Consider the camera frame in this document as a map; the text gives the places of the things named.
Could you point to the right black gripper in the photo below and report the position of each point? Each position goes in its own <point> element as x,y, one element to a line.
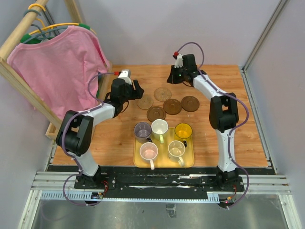
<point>171,78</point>

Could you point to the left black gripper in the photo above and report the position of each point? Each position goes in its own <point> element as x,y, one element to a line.
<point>137,93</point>

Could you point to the woven rattan coaster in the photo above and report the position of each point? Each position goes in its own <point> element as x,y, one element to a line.
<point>145,102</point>
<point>162,94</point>

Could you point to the brown wooden coaster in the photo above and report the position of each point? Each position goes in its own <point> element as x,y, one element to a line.
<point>190,103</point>
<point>155,113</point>
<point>172,106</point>

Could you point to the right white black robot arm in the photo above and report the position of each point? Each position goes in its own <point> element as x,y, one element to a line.
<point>223,114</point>

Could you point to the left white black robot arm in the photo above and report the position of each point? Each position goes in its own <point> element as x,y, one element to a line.
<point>74,136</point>

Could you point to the grey purple cup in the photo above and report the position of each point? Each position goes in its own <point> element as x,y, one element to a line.
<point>143,131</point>

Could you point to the yellow transparent cup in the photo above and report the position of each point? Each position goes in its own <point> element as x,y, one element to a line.
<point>182,132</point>

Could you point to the pink white mug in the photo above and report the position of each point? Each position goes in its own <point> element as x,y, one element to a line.
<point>149,152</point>

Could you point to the cream white mug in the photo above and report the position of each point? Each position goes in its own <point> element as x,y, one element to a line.
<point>176,150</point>

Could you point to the pink t-shirt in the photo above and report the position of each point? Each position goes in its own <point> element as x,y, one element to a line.
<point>62,71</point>

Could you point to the grey hanger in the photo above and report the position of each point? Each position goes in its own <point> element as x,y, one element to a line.
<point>43,33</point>

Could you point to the yellow green hanger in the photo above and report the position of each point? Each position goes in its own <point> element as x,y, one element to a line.
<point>75,15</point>

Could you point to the wooden clothes rack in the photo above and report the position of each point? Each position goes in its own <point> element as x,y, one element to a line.
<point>18,83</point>

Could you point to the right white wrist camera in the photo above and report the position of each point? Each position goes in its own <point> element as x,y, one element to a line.
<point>178,59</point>

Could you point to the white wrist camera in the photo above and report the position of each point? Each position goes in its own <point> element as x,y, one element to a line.
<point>125,74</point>
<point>178,59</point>

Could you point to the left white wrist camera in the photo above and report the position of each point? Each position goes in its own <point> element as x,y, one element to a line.
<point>125,74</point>

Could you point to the white cup green handle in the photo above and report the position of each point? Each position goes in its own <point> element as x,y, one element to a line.
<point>159,129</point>

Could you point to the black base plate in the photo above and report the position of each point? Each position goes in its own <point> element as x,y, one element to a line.
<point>143,183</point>

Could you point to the aluminium frame rail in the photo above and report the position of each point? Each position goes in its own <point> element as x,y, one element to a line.
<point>271,168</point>

